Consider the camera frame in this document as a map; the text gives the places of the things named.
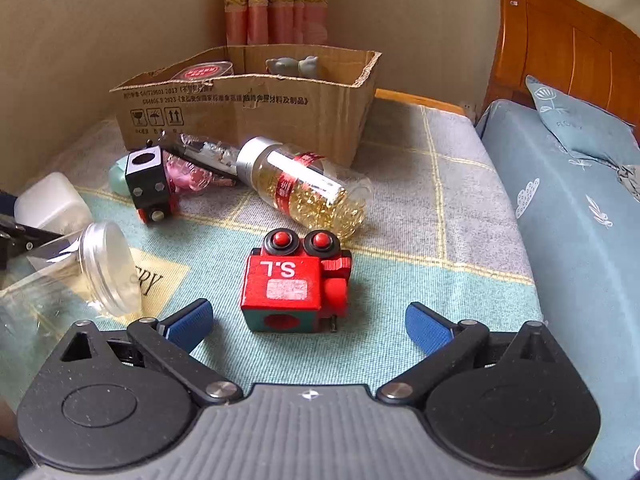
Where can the wooden bed headboard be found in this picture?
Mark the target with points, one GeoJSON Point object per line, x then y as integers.
{"type": "Point", "coordinates": [569, 46]}

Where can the white wall socket plug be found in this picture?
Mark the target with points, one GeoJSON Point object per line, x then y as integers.
{"type": "Point", "coordinates": [469, 111]}

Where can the wooden bench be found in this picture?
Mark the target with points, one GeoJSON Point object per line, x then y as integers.
{"type": "Point", "coordinates": [407, 98]}

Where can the clear plastic jar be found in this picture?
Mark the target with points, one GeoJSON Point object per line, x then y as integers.
{"type": "Point", "coordinates": [86, 275]}

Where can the bottle of yellow capsules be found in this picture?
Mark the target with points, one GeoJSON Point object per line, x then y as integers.
{"type": "Point", "coordinates": [306, 187]}

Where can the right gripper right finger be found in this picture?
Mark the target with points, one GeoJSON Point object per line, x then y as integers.
{"type": "Point", "coordinates": [450, 348]}

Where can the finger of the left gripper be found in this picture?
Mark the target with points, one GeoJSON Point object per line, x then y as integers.
{"type": "Point", "coordinates": [17, 239]}

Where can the blue floral bed sheet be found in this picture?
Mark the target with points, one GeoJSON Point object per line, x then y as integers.
{"type": "Point", "coordinates": [580, 228]}

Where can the clear case with red label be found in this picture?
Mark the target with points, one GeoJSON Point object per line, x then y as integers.
{"type": "Point", "coordinates": [204, 71]}

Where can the blue pillow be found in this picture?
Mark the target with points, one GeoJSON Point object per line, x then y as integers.
{"type": "Point", "coordinates": [583, 129]}

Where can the pink round trinket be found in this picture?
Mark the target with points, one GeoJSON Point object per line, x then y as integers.
{"type": "Point", "coordinates": [184, 176]}

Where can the brown cardboard box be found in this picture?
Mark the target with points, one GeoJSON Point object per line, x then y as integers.
{"type": "Point", "coordinates": [325, 115]}

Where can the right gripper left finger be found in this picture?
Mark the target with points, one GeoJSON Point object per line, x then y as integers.
{"type": "Point", "coordinates": [166, 347]}

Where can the crumpled grey white cloth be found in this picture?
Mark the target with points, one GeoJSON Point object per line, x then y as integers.
{"type": "Point", "coordinates": [629, 177]}

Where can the clear packet with dark item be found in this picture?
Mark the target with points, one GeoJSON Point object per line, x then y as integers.
{"type": "Point", "coordinates": [217, 157]}

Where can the white translucent plastic box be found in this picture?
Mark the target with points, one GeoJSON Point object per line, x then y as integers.
{"type": "Point", "coordinates": [53, 204]}

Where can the grey toy figure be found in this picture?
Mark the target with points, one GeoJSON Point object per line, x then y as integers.
{"type": "Point", "coordinates": [290, 67]}

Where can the pink gold curtain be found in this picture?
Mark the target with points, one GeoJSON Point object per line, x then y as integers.
{"type": "Point", "coordinates": [276, 21]}

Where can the black toy train car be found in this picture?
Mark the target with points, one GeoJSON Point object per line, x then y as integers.
{"type": "Point", "coordinates": [151, 191]}

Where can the checkered green grey blanket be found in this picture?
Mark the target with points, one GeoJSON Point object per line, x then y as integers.
{"type": "Point", "coordinates": [439, 230]}

